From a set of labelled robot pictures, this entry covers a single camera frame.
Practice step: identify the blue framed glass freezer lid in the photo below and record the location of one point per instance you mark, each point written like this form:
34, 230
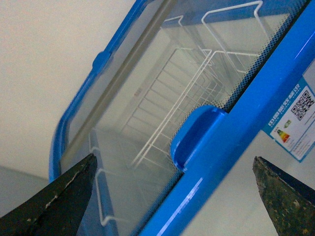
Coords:
281, 33

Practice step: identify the white wire basket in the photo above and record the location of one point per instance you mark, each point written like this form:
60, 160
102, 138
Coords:
189, 79

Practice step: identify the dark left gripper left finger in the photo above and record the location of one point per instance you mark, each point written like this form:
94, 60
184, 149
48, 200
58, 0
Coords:
57, 209

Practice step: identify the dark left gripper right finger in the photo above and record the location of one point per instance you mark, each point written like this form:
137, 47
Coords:
289, 202

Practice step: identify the energy label sticker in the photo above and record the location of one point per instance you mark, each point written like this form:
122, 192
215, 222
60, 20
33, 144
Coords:
293, 124

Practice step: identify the blue lid handle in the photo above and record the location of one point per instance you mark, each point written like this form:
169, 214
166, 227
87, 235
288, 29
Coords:
195, 131

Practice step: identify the white chest freezer with penguins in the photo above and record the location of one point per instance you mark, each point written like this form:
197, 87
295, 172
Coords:
218, 194

